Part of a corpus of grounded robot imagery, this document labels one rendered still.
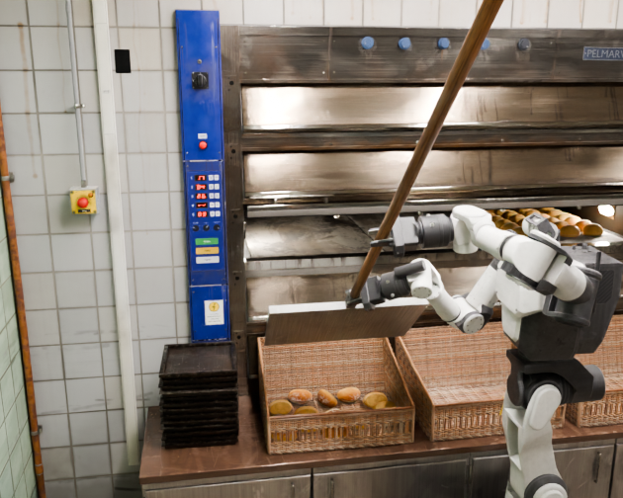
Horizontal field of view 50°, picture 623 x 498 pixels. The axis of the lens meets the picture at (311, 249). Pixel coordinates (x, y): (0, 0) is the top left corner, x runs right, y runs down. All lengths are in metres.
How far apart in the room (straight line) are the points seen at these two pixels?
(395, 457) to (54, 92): 1.83
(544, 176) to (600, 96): 0.41
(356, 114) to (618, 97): 1.15
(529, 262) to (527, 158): 1.42
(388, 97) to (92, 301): 1.44
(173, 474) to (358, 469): 0.66
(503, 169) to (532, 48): 0.50
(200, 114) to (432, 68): 0.94
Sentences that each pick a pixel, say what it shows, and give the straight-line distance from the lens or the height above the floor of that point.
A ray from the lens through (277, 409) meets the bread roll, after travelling 2.77.
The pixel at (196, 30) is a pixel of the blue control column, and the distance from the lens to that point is 2.63.
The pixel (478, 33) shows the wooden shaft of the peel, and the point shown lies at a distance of 1.19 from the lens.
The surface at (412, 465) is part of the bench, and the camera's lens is 2.65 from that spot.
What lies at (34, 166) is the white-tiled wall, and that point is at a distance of 2.75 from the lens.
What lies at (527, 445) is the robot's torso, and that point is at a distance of 2.26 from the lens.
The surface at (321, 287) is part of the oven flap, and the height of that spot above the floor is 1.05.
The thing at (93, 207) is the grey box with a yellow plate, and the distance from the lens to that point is 2.66.
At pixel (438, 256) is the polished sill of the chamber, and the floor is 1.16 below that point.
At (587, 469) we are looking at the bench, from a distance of 2.98.
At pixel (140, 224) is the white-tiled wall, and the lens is 2.73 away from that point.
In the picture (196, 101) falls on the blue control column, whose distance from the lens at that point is 2.63.
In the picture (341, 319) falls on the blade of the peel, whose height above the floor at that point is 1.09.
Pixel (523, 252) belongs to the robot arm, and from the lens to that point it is 1.65.
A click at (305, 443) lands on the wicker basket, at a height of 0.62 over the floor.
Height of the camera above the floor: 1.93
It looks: 15 degrees down
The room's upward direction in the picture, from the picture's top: straight up
